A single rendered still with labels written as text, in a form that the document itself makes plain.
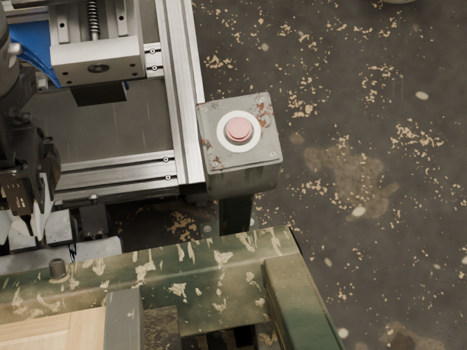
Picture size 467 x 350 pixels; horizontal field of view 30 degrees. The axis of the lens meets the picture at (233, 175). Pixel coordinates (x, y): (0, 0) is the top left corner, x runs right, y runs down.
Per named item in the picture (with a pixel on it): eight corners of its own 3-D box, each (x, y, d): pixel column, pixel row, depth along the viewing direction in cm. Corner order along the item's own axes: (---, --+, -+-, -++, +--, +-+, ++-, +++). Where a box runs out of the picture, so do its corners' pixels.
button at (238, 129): (249, 118, 136) (249, 114, 134) (254, 142, 135) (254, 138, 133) (223, 122, 136) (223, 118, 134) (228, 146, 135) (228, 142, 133)
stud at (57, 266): (68, 273, 137) (64, 255, 136) (67, 279, 135) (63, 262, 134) (52, 276, 137) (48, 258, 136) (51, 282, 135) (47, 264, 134)
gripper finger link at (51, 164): (19, 206, 84) (-3, 142, 78) (21, 193, 85) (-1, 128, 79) (68, 201, 84) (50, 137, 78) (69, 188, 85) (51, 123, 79)
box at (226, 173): (264, 126, 154) (269, 89, 137) (276, 191, 151) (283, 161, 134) (197, 138, 154) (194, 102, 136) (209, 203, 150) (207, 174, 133)
